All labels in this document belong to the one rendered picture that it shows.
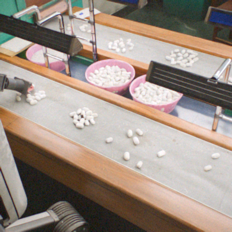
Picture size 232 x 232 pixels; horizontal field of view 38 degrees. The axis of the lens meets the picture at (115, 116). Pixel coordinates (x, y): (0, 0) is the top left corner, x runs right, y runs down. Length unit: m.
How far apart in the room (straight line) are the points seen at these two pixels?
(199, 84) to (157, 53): 0.88
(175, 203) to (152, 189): 0.10
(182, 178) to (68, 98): 0.71
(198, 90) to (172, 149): 0.34
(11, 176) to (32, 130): 0.86
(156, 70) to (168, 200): 0.47
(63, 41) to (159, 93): 0.56
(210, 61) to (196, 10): 2.24
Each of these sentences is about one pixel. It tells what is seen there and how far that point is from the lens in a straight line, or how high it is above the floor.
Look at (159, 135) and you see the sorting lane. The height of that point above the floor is 0.74.
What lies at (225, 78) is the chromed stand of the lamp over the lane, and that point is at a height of 1.03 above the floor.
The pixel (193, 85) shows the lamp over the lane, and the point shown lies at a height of 1.08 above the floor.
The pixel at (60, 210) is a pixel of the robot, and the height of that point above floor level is 0.79.
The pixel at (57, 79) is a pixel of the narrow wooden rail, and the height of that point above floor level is 0.76.
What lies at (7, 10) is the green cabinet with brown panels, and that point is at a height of 0.95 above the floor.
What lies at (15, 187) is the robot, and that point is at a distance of 0.70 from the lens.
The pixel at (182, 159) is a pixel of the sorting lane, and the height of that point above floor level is 0.74.
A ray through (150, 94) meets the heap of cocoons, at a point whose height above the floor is 0.74.
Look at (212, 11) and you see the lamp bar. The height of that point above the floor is 1.10.
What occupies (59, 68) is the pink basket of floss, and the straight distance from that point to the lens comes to 2.02.
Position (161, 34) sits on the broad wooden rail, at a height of 0.76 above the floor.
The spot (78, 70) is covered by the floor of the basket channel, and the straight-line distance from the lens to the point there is 2.03.
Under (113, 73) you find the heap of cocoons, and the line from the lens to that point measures 1.86.
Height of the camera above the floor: 1.76
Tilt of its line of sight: 41 degrees down
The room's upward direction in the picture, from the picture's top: 2 degrees counter-clockwise
